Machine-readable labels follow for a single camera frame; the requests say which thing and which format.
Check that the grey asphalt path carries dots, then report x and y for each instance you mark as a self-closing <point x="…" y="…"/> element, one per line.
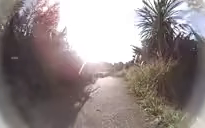
<point x="110" y="106"/>

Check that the tall grass and bushes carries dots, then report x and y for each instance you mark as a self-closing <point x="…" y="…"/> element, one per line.
<point x="153" y="86"/>

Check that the dark tall bushes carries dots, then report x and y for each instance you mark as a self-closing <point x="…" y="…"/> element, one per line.
<point x="40" y="66"/>

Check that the spiky palm-like tree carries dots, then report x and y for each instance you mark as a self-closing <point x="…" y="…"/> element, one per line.
<point x="160" y="26"/>

